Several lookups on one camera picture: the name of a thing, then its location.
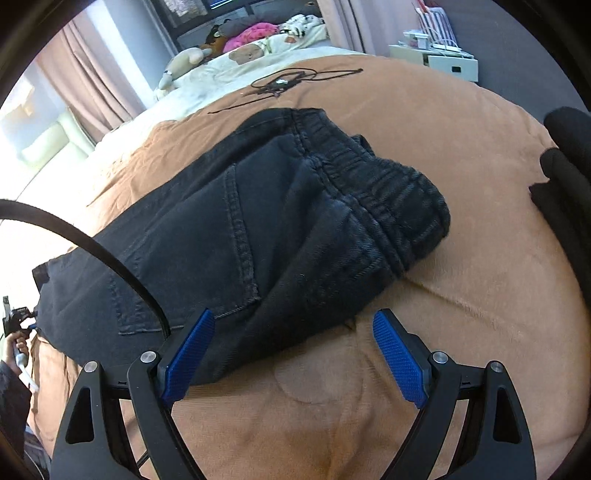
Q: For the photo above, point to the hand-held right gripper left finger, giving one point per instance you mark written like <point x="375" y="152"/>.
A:
<point x="190" y="357"/>

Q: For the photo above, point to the red white striped box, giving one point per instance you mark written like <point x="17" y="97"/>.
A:
<point x="434" y="21"/>

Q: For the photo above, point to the cream duvet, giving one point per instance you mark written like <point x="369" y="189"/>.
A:
<point x="217" y="78"/>

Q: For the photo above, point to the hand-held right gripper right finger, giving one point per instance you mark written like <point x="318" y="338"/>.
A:
<point x="399" y="360"/>

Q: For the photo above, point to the person's left hand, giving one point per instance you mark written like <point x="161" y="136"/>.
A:
<point x="19" y="345"/>

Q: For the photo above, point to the beige plush toy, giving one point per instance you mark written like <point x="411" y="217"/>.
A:
<point x="184" y="62"/>

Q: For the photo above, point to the pink curtain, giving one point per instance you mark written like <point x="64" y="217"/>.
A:
<point x="101" y="74"/>

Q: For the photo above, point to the dark brown plush toy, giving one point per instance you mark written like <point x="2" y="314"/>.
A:
<point x="214" y="40"/>

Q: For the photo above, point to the spotted white cloth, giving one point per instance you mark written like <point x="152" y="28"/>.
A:
<point x="300" y="23"/>

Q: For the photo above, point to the dark grey headboard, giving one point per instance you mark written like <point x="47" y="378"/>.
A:
<point x="194" y="23"/>

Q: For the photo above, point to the person's left forearm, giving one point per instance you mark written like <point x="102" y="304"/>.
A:
<point x="11" y="406"/>

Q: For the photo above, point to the white nightstand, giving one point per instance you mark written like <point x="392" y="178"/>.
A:
<point x="443" y="64"/>

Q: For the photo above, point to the white charger dock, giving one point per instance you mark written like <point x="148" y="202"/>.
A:
<point x="438" y="45"/>

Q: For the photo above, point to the black denim pants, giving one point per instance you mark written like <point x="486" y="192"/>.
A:
<point x="258" y="221"/>

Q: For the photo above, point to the stack of folded black clothes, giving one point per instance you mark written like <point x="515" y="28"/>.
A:
<point x="568" y="184"/>

